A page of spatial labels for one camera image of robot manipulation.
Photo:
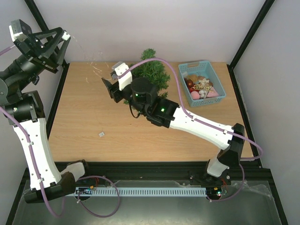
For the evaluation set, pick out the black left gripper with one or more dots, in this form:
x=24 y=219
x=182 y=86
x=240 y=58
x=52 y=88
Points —
x=32 y=48

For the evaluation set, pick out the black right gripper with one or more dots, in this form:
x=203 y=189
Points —
x=115 y=91

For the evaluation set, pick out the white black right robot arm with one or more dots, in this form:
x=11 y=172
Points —
x=142 y=96

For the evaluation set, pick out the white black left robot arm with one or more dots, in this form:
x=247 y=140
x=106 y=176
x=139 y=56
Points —
x=25 y=112

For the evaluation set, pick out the small green christmas tree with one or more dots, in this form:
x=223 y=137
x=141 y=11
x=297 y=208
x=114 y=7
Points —
x=156 y=74

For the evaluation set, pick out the red bauble ornament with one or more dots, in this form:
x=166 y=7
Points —
x=189 y=83

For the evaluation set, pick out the pink pompom ornament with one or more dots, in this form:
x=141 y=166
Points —
x=195 y=95

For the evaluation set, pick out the gold glitter merry ornament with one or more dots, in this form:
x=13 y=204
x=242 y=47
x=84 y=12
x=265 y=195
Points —
x=200 y=87

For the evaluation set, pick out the white pompom ornament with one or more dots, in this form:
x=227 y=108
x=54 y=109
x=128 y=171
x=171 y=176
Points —
x=203 y=94

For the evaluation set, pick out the light blue plastic basket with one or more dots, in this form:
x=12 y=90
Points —
x=206 y=75

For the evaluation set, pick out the pink heart ornament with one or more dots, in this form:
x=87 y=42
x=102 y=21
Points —
x=212 y=93

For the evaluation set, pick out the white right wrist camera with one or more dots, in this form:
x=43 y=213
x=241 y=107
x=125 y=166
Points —
x=120 y=71

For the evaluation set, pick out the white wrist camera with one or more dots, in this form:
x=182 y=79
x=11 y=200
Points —
x=120 y=71
x=19 y=30

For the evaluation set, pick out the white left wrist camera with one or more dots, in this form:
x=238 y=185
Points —
x=19 y=30

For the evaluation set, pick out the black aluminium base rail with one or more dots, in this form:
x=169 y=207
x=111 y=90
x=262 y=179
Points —
x=193 y=172

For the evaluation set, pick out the light blue cable duct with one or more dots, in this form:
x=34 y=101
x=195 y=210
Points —
x=143 y=191

